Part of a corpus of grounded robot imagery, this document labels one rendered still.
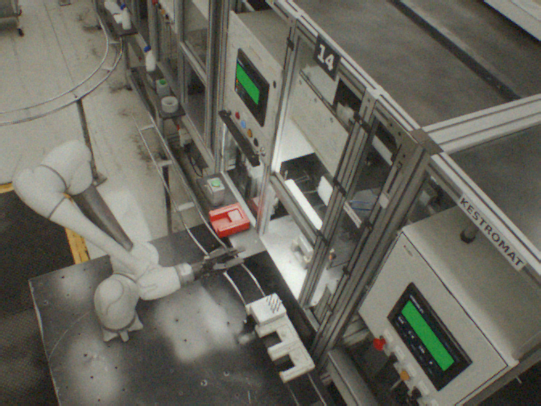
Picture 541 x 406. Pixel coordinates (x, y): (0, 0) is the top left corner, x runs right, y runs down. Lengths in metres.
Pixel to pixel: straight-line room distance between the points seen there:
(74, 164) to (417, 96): 1.22
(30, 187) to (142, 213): 1.80
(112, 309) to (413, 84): 1.45
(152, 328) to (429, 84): 1.58
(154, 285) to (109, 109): 2.78
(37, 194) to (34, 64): 3.38
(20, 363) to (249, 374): 1.45
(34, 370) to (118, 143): 1.90
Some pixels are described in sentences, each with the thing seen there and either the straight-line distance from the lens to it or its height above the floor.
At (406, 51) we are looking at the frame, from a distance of 1.54.
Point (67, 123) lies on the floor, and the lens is 4.32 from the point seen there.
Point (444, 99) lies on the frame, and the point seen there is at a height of 2.01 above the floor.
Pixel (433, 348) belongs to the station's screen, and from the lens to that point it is 1.34.
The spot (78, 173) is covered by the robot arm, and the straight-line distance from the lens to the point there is 1.88.
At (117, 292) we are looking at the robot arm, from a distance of 2.07.
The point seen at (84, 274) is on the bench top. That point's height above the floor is 0.68.
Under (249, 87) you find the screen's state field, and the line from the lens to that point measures 1.84.
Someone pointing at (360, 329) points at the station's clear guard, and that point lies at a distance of 1.76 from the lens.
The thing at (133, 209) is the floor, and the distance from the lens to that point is 3.56.
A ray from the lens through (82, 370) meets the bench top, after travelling 2.25.
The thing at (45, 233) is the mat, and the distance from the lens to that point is 3.53.
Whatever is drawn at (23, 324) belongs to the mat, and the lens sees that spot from 3.20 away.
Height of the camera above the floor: 2.73
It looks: 49 degrees down
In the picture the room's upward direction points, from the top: 10 degrees clockwise
